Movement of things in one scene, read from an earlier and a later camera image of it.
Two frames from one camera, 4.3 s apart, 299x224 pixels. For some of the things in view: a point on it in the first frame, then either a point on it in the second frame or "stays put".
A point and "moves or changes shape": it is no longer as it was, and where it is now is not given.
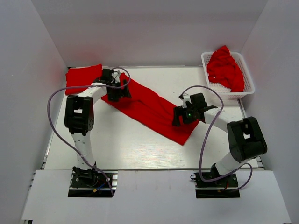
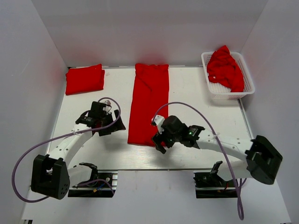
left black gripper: (125, 93) → (118, 125)
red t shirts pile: (223, 69) stays put
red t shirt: (153, 111) moves or changes shape
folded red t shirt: (83, 76) stays put
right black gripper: (179, 111) → (162, 138)
